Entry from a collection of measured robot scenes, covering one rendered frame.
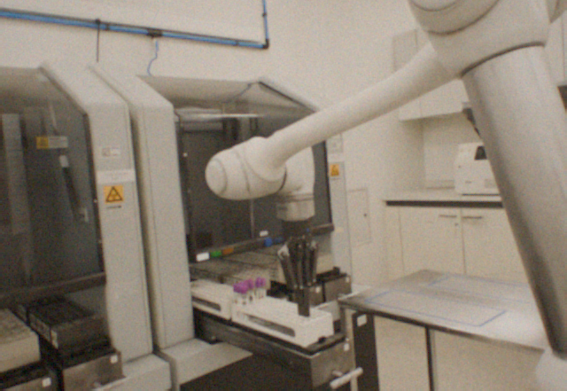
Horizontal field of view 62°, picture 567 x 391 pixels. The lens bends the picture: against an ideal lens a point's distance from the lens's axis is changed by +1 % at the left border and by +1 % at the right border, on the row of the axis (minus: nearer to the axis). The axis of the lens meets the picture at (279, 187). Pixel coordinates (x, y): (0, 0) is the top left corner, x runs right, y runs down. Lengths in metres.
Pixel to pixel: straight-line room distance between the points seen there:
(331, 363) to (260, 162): 0.50
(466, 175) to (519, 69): 2.83
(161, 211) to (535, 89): 1.02
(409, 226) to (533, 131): 3.13
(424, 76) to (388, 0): 3.36
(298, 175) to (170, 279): 0.55
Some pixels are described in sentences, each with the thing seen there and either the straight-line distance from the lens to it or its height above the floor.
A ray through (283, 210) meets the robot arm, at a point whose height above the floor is 1.13.
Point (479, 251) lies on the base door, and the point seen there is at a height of 0.53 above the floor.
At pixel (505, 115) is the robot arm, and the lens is 0.65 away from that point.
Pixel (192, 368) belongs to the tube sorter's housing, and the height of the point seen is 0.70.
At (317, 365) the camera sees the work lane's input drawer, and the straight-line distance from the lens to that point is 1.13.
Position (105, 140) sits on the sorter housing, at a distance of 1.33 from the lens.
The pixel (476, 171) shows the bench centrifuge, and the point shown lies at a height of 1.07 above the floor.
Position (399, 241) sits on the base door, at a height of 0.54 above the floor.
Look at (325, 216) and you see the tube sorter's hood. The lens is 1.76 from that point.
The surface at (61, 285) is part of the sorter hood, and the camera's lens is 1.28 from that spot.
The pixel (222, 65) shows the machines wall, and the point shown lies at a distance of 2.92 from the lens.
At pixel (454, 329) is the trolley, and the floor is 0.82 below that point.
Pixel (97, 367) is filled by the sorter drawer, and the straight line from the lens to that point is 1.29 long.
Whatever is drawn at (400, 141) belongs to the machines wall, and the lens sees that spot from 4.09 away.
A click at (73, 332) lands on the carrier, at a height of 0.86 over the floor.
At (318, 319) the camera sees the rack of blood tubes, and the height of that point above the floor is 0.86.
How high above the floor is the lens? 1.24
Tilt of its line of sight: 3 degrees down
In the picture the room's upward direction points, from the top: 5 degrees counter-clockwise
